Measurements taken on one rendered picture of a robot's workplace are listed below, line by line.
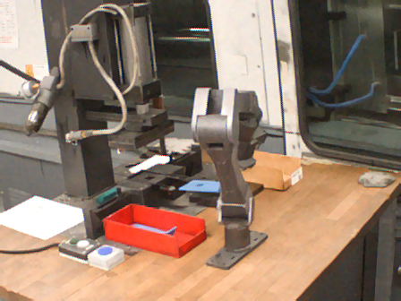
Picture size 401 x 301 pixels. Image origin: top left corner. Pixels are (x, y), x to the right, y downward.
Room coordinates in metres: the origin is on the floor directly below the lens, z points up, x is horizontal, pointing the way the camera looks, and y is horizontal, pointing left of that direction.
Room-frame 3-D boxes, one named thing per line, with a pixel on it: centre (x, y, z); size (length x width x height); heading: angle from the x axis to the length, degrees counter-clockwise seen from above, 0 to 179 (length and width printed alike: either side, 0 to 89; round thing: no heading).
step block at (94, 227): (1.69, 0.21, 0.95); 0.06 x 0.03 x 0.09; 140
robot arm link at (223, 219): (1.51, -0.15, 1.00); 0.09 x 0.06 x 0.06; 68
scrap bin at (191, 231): (1.62, 0.05, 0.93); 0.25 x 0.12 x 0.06; 50
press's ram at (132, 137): (1.91, 0.12, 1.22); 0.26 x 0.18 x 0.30; 50
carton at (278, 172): (1.97, -0.29, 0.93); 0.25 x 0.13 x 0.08; 50
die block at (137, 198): (1.88, 0.05, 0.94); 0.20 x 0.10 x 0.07; 140
